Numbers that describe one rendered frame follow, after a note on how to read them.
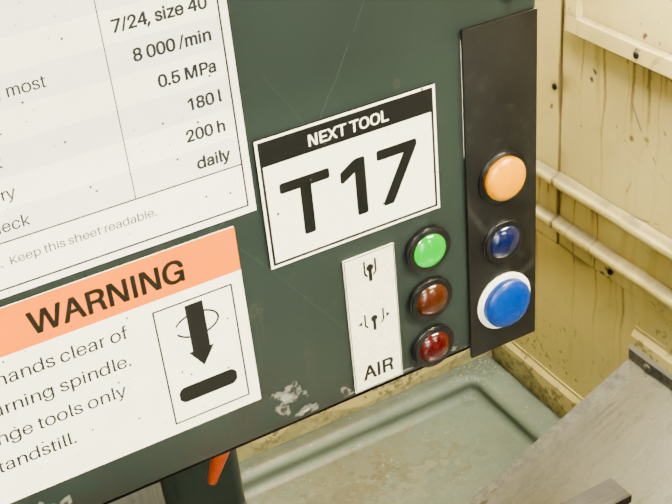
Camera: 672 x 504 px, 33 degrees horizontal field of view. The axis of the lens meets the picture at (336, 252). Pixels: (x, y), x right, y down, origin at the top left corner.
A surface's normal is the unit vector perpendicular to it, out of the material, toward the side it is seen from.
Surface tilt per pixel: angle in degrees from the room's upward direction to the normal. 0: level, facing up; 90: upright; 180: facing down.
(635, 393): 24
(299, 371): 90
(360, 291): 90
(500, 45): 90
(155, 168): 90
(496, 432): 0
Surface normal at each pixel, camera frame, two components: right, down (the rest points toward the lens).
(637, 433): -0.44, -0.62
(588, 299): -0.87, 0.32
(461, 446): -0.09, -0.84
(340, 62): 0.48, 0.44
